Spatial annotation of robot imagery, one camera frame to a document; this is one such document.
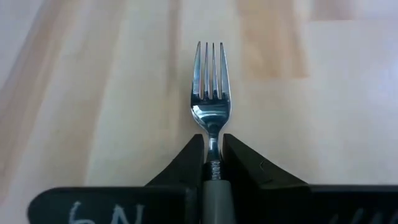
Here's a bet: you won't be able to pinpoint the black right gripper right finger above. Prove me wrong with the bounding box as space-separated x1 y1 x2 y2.
222 133 398 224

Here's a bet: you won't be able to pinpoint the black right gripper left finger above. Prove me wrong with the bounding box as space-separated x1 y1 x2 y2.
27 133 205 224

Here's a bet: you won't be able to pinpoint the white-handled silver fork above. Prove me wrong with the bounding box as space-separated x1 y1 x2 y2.
190 41 237 224

